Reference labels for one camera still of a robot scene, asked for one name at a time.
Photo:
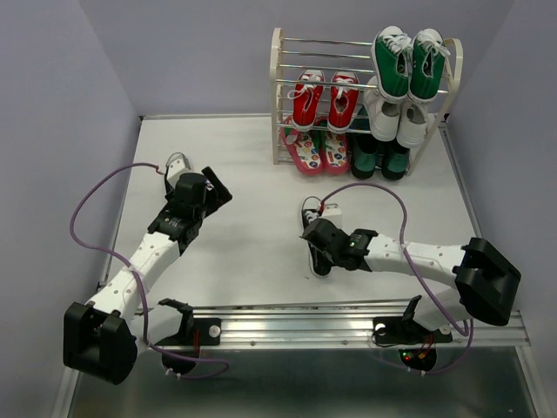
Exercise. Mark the right white shoe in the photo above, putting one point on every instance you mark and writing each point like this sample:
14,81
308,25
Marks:
413,124

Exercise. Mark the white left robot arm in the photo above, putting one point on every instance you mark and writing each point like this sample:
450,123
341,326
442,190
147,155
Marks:
104,336

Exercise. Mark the black sneaker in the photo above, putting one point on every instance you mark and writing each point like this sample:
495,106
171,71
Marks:
319,264
170,191

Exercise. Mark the left dark green shoe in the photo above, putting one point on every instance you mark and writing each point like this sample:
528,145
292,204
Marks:
366,154

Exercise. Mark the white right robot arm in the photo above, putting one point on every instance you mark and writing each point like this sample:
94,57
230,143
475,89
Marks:
480,283

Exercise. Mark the green sneaker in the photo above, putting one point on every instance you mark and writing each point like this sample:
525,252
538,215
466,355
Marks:
391,49
429,54

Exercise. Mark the left white shoe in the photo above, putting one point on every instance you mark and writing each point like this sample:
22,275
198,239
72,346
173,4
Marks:
383,116

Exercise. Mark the white shoe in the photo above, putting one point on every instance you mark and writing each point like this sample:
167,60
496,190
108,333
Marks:
413,124
383,116

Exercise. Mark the cream metal shoe shelf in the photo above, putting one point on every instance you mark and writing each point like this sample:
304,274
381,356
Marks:
290,56

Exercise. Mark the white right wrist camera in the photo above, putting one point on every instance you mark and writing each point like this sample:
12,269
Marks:
333,213

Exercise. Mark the right green sneaker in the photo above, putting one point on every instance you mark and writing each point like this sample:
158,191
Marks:
429,54

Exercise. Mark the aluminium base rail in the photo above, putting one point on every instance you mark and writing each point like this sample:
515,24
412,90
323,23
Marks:
321,326

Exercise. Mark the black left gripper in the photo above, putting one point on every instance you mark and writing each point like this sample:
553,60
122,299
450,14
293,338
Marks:
218,196

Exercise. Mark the pink patterned sandal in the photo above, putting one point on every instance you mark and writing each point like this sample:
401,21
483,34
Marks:
334,153
301,147

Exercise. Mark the right dark green shoe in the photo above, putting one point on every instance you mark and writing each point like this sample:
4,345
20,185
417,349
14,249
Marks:
395,160

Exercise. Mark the left green sneaker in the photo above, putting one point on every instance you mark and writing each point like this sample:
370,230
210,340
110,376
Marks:
391,49

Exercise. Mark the dark green shoe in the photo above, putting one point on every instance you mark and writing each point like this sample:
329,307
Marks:
395,160
366,154

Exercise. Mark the red sneaker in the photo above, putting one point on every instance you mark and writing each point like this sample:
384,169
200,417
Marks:
344,98
305,96

